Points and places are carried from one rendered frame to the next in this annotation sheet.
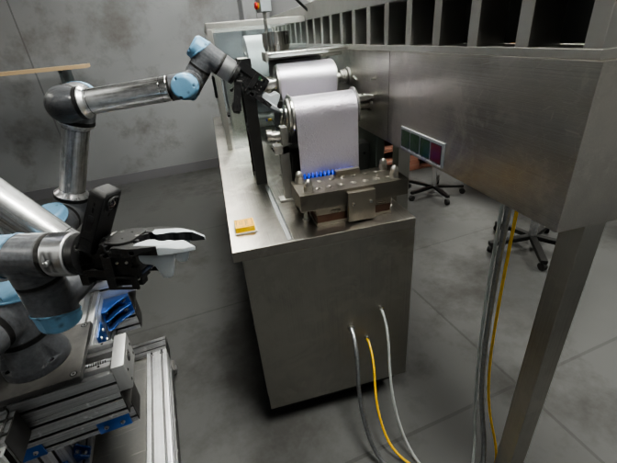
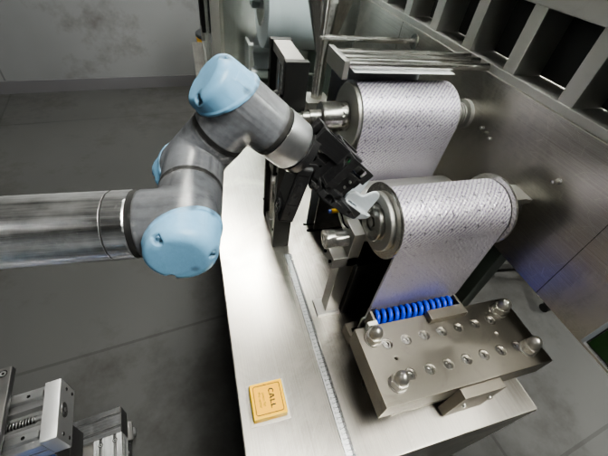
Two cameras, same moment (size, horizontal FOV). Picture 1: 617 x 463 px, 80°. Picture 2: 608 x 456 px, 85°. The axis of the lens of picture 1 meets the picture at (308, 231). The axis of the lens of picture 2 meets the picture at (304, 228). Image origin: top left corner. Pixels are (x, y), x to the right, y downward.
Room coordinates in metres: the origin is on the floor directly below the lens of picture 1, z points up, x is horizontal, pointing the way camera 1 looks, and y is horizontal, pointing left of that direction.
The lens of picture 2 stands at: (0.97, 0.26, 1.66)
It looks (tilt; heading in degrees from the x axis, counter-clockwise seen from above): 44 degrees down; 350
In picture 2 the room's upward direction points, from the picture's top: 9 degrees clockwise
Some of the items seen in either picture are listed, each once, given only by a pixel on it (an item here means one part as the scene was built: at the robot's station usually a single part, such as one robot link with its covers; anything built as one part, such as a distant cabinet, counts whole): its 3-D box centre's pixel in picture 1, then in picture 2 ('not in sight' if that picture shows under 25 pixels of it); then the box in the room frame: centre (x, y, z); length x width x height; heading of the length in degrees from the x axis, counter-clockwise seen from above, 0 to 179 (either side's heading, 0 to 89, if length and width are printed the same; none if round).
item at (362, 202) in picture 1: (361, 205); (471, 398); (1.18, -0.19, 0.97); 0.10 x 0.03 x 0.11; 102
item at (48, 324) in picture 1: (57, 295); not in sight; (0.57, 0.48, 1.12); 0.11 x 0.08 x 0.11; 173
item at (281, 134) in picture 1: (282, 165); (334, 272); (1.44, 0.08, 1.05); 0.06 x 0.05 x 0.31; 102
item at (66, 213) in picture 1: (54, 225); not in sight; (1.19, 0.89, 0.98); 0.13 x 0.12 x 0.14; 5
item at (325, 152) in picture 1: (330, 157); (422, 286); (1.38, -0.11, 1.09); 0.23 x 0.01 x 0.18; 102
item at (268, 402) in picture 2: (244, 225); (268, 400); (1.21, 0.23, 0.91); 0.07 x 0.07 x 0.02; 12
